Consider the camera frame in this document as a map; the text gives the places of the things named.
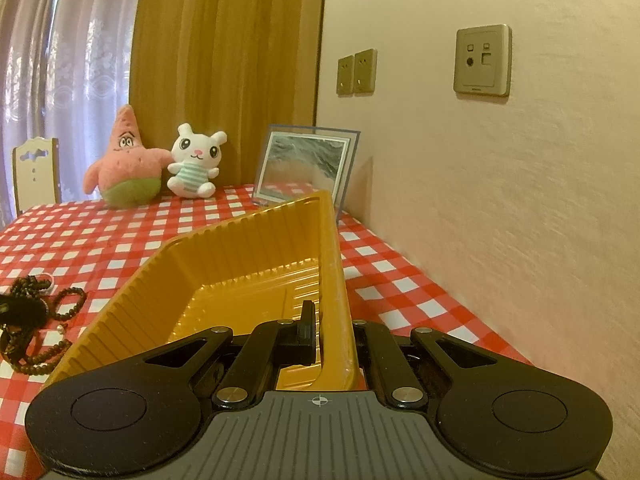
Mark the white wooden chair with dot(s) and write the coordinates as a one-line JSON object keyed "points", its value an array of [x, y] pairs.
{"points": [[35, 180]]}

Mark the yellow ribbed plastic tray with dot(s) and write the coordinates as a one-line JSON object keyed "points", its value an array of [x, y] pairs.
{"points": [[240, 260]]}

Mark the black hair clip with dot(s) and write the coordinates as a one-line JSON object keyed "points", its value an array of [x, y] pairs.
{"points": [[22, 309]]}

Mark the red white checkered tablecloth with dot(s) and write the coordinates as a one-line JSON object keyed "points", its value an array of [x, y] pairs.
{"points": [[75, 240]]}

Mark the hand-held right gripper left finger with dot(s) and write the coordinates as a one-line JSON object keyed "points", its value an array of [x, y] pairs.
{"points": [[308, 331]]}

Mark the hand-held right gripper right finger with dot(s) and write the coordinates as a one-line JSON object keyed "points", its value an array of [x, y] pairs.
{"points": [[372, 350]]}

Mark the pink starfish plush toy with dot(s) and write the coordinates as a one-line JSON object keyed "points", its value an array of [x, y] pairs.
{"points": [[127, 162]]}

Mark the framed sand picture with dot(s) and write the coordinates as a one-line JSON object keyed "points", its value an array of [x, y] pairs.
{"points": [[300, 165]]}

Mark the beige wall power socket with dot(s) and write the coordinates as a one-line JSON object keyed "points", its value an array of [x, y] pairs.
{"points": [[345, 76], [365, 72]]}

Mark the white bunny plush toy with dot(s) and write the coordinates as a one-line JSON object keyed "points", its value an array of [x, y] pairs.
{"points": [[192, 160]]}

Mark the beige wall data socket plate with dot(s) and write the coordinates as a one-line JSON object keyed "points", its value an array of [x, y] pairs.
{"points": [[482, 61]]}

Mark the wooden wall panel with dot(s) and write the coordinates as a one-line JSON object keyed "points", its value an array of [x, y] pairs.
{"points": [[225, 60]]}

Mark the white lace curtain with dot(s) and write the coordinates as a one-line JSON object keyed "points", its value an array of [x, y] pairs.
{"points": [[65, 60]]}

